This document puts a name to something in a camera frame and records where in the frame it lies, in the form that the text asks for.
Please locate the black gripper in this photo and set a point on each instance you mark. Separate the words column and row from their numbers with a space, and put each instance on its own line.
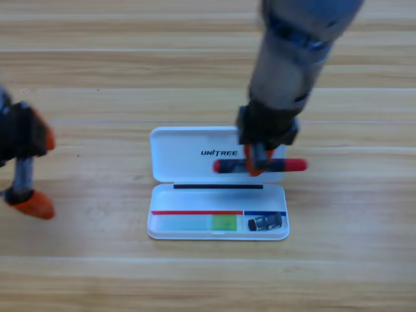
column 22, row 133
column 266, row 130

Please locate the red black marker pen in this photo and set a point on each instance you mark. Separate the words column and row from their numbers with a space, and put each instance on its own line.
column 292, row 164

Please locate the black eraser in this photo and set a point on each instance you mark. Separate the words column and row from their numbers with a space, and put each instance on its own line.
column 260, row 223

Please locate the green white highlighter pen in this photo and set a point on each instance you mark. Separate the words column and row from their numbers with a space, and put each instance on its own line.
column 224, row 222

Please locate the white Unitree pencil case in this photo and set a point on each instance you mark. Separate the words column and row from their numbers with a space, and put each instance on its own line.
column 182, row 146

